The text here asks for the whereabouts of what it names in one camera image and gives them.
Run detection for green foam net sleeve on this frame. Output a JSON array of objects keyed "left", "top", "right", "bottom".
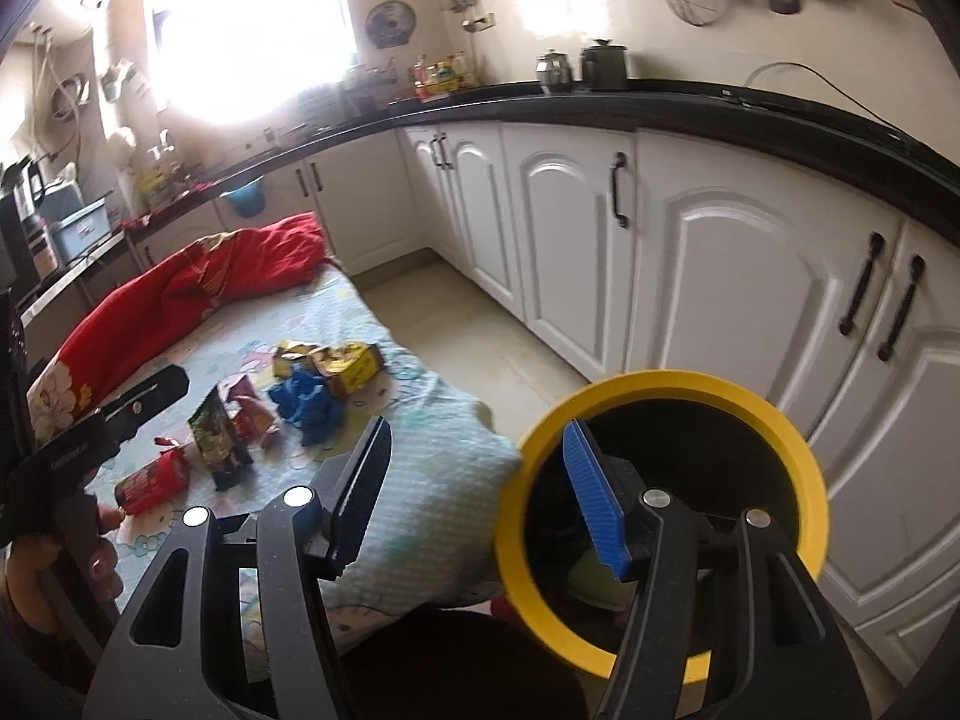
[{"left": 566, "top": 548, "right": 636, "bottom": 613}]

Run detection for blue wrapper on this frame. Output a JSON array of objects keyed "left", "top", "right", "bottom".
[{"left": 267, "top": 367, "right": 345, "bottom": 447}]

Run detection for yellow snack box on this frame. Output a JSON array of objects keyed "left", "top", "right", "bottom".
[{"left": 272, "top": 340, "right": 384, "bottom": 398}]

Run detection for red candy tube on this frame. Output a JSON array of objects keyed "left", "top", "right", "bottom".
[{"left": 114, "top": 447, "right": 189, "bottom": 515}]

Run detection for pink purple snack wrapper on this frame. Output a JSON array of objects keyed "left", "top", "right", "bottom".
[{"left": 220, "top": 374, "right": 280, "bottom": 449}]

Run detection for green black snack wrapper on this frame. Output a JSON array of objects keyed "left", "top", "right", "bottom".
[{"left": 187, "top": 387, "right": 252, "bottom": 491}]

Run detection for yellow rimmed trash bin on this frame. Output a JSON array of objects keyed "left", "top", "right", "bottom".
[{"left": 494, "top": 371, "right": 830, "bottom": 679}]

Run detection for left hand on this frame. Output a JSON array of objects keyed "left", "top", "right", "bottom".
[{"left": 3, "top": 505, "right": 127, "bottom": 636}]

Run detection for Hello Kitty bed sheet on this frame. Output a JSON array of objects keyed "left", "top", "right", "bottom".
[{"left": 88, "top": 263, "right": 519, "bottom": 649}]

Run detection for red blanket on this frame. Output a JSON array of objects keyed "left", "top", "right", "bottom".
[{"left": 28, "top": 213, "right": 327, "bottom": 444}]

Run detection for grey storage crate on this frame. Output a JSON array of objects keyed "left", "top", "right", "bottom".
[{"left": 49, "top": 199, "right": 110, "bottom": 266}]

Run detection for blue plastic basin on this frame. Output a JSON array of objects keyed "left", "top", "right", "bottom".
[{"left": 220, "top": 177, "right": 267, "bottom": 220}]

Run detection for black countertop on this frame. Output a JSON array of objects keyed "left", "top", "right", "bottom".
[{"left": 13, "top": 78, "right": 960, "bottom": 332}]

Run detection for silver kettle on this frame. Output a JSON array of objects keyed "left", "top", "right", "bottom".
[{"left": 535, "top": 49, "right": 574, "bottom": 94}]

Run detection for dark pot on counter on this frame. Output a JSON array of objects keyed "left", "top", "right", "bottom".
[{"left": 581, "top": 39, "right": 628, "bottom": 91}]

